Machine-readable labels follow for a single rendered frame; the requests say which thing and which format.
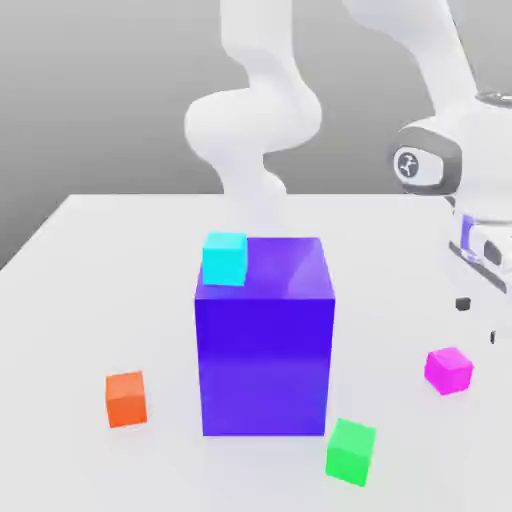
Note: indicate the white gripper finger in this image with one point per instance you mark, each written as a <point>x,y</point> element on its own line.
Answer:
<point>463,304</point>
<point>493,337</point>

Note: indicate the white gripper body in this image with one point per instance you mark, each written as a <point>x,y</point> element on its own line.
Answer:
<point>486,294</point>

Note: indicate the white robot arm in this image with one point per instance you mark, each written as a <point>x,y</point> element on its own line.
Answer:
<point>256,120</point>

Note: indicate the small magenta cube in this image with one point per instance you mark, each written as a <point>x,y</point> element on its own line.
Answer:
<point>448,372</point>

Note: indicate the small green cube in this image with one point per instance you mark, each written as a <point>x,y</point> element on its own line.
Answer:
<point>350,454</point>

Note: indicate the small cyan cube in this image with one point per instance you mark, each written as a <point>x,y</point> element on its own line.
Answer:
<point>224,262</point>

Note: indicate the small orange cube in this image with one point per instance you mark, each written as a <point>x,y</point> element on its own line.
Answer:
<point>126,402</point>

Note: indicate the large purple box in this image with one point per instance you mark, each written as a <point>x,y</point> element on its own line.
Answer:
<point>264,360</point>

